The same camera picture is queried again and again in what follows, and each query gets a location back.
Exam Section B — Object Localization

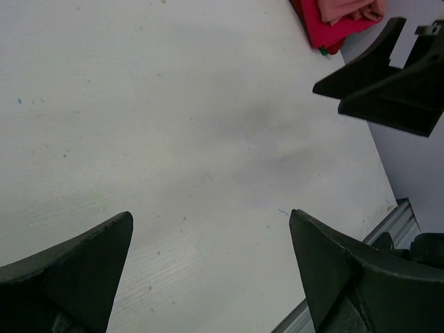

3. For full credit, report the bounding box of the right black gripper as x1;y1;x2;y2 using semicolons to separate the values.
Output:
312;17;443;137

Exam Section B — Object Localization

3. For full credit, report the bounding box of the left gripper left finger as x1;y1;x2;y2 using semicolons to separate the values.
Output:
1;212;133;332

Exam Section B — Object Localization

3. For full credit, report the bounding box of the folded dark red t shirt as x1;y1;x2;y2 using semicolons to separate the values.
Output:
289;0;345;56

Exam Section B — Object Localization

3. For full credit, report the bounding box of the folded crimson t shirt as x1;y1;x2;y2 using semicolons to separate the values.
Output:
300;0;381;49

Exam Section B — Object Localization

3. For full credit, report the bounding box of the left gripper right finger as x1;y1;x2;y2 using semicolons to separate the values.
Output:
289;210;443;332

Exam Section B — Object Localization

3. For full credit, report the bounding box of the salmon pink t shirt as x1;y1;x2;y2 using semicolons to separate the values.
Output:
317;0;386;26

